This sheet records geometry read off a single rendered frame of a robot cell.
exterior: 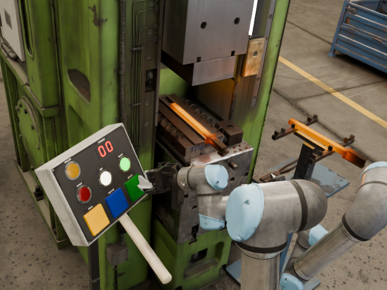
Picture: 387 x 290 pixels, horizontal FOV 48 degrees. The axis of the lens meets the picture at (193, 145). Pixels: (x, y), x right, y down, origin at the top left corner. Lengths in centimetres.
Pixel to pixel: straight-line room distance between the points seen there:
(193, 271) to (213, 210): 114
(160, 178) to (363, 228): 62
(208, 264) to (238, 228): 153
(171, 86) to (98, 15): 81
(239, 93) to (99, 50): 75
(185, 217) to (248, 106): 62
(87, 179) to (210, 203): 40
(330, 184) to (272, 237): 130
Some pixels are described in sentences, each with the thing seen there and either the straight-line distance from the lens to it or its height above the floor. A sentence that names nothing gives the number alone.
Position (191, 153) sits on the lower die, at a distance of 185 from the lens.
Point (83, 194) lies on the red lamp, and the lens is 140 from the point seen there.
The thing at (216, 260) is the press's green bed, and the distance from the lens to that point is 247.
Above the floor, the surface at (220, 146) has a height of 101.
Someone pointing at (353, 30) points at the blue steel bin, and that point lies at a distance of 566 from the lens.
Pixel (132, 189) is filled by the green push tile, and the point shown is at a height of 102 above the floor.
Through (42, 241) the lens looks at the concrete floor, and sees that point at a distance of 280.
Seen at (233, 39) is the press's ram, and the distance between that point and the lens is 170.
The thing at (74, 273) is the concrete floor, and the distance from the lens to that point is 261.
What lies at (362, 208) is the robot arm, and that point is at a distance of 127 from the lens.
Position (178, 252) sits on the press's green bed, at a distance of 215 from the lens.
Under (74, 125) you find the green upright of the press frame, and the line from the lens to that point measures 215.
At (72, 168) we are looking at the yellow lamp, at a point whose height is 117.
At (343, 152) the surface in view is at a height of 100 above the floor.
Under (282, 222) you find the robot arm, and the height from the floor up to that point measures 139.
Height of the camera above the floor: 201
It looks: 34 degrees down
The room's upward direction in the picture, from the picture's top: 6 degrees clockwise
